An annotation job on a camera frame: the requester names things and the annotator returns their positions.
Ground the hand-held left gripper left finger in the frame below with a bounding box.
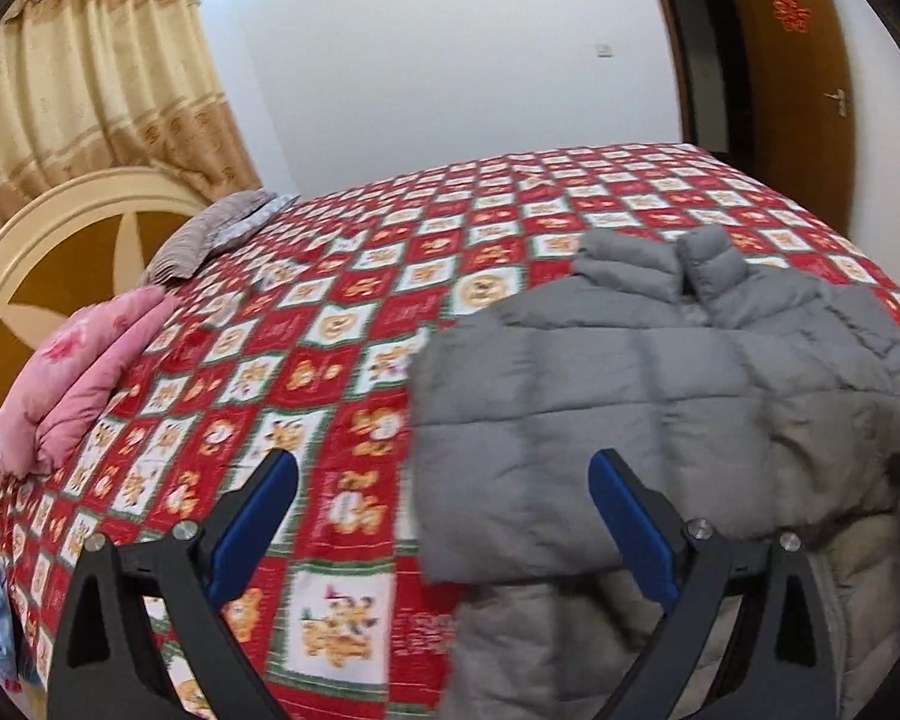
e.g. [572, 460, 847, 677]
[45, 448, 301, 720]

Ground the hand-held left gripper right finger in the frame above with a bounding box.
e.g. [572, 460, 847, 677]
[586, 448, 835, 720]

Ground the grey puffer jacket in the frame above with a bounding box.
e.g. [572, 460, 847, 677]
[409, 223, 900, 720]

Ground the red printed bedspread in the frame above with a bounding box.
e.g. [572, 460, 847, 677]
[0, 142, 900, 720]

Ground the pink folded quilt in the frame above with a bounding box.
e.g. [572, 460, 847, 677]
[0, 287, 185, 477]

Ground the grey ruffled pillow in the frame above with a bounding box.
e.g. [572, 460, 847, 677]
[141, 190, 301, 286]

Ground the cream and brown headboard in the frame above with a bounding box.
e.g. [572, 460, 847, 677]
[0, 167, 218, 511]

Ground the brown wooden door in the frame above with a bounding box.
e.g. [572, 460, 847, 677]
[724, 0, 856, 233]

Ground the red paper door decoration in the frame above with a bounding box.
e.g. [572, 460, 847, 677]
[769, 0, 811, 35]

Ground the beige patterned curtain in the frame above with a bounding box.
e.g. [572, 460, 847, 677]
[0, 0, 263, 230]

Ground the brown door frame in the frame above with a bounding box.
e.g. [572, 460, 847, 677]
[640, 0, 758, 173]

